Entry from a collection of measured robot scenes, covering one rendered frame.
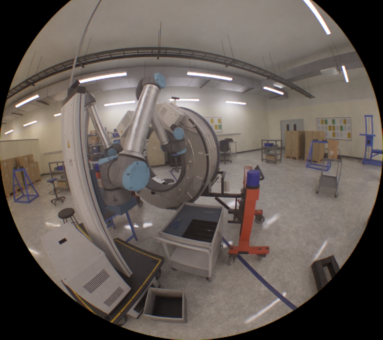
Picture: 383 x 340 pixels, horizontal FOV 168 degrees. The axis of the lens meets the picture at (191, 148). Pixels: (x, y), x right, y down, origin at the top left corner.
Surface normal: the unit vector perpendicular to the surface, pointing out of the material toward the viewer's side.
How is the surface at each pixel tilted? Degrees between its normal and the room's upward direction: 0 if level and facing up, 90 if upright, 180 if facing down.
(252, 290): 0
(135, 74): 90
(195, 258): 0
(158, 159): 90
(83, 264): 0
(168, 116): 90
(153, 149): 90
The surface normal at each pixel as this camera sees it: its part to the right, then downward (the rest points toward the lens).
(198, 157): -0.35, 0.13
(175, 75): 0.32, 0.08
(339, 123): -0.94, 0.10
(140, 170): 0.90, 0.07
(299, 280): -0.07, -0.99
